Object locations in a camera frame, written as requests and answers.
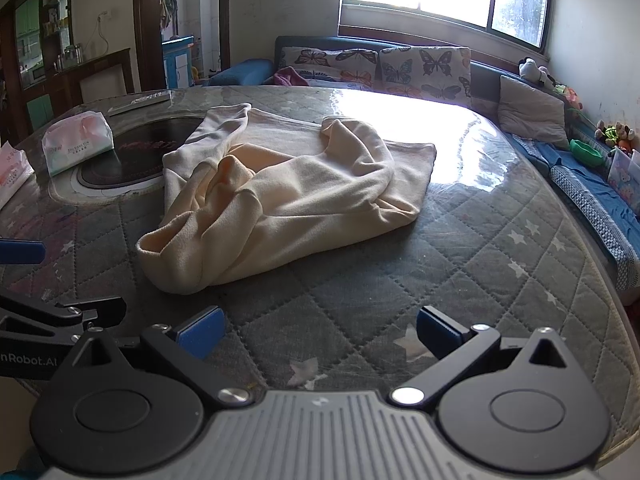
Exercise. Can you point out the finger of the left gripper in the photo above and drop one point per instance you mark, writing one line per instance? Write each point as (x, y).
(21, 252)
(101, 312)

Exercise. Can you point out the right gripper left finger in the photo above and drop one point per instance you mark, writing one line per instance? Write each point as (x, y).
(179, 353)

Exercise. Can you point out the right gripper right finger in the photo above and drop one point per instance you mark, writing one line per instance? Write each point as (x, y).
(461, 352)

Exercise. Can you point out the cream beige sweater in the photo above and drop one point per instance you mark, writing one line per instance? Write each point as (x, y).
(250, 191)

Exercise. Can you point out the pink white tissue pack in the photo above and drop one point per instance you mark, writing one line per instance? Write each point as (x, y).
(75, 139)

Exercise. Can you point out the black round induction cooktop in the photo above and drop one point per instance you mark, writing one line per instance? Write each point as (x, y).
(137, 155)

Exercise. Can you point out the dark wooden cabinet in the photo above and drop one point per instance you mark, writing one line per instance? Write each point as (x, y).
(56, 54)

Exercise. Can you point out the blue corner sofa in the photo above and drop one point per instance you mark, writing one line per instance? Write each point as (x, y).
(611, 222)

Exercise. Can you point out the green plastic bowl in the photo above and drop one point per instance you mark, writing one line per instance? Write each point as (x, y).
(586, 154)

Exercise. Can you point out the grey plain cushion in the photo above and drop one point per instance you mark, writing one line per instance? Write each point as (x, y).
(531, 114)

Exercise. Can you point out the clear plastic storage box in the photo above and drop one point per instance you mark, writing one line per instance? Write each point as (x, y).
(623, 176)

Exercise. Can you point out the blue white small cabinet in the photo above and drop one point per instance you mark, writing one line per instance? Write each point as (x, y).
(177, 60)

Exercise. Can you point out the small plush toys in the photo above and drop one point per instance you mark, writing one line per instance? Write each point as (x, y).
(617, 135)

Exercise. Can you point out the right butterfly print pillow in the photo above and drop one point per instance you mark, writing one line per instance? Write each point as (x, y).
(441, 74)

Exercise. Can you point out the butterfly print pillow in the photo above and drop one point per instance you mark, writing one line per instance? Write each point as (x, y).
(441, 74)
(354, 67)

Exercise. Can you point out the colourful plush toy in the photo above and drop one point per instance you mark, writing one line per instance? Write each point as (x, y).
(569, 95)

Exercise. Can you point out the magenta crumpled cloth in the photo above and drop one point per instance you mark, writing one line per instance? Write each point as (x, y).
(288, 77)

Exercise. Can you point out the panda plush toy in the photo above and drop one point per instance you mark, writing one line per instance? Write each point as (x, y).
(536, 75)

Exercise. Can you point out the left butterfly print pillow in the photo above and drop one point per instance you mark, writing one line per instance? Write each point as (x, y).
(354, 67)

